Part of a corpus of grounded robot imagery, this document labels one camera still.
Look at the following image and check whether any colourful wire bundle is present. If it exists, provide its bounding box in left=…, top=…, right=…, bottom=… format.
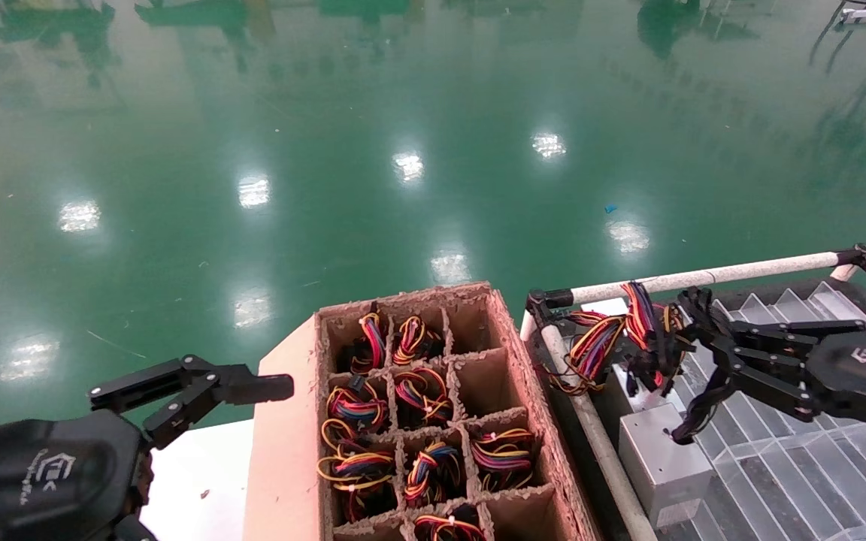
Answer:
left=613, top=280, right=688, bottom=416

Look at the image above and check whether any wire bundle third row left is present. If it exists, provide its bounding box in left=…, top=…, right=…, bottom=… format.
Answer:
left=316, top=419, right=398, bottom=523

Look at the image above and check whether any wire bundle third row middle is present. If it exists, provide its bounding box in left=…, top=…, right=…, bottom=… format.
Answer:
left=403, top=441, right=465, bottom=506

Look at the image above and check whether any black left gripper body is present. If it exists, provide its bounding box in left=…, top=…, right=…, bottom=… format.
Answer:
left=0, top=412, right=154, bottom=541

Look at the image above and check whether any wire bundle second row left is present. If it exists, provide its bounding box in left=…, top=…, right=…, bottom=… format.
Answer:
left=326, top=374, right=390, bottom=435

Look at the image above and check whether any wire bundle second row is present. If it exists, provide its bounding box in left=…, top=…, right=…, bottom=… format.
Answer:
left=394, top=366, right=455, bottom=427
left=326, top=374, right=390, bottom=435

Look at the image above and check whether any wire bundle top middle cell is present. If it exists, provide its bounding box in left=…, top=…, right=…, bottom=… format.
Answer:
left=392, top=316, right=443, bottom=367

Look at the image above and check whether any wire bundle top left cell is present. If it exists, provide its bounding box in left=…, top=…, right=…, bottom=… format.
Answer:
left=347, top=310, right=390, bottom=374

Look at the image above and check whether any white tube rack frame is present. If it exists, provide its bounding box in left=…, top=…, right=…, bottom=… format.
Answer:
left=519, top=243, right=866, bottom=541

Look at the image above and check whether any wire bundle third row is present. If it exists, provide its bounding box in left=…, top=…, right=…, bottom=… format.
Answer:
left=403, top=441, right=465, bottom=506
left=471, top=427, right=537, bottom=493
left=316, top=419, right=398, bottom=523

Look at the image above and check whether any clear plastic compartment tray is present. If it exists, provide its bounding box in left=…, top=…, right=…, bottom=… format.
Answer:
left=655, top=282, right=866, bottom=541

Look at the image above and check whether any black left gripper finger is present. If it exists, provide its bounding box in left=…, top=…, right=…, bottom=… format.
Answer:
left=111, top=515, right=157, bottom=541
left=89, top=355, right=296, bottom=452

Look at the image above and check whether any wire bundle third row right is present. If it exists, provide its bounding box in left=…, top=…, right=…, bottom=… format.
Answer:
left=471, top=427, right=537, bottom=493

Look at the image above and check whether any cardboard box with dividers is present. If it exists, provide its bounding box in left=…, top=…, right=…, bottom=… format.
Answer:
left=244, top=282, right=605, bottom=541

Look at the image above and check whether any wire bundle cell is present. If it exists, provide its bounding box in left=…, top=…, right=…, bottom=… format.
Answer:
left=392, top=316, right=443, bottom=367
left=412, top=507, right=488, bottom=541
left=347, top=310, right=390, bottom=374

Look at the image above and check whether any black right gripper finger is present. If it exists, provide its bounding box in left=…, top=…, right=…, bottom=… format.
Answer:
left=676, top=287, right=866, bottom=360
left=670, top=344, right=817, bottom=446

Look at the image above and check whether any wire bundle second row middle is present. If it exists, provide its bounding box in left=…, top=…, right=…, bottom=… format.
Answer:
left=394, top=366, right=455, bottom=427

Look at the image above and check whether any wire bundle bottom middle cell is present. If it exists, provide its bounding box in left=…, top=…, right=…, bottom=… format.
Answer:
left=412, top=507, right=488, bottom=541

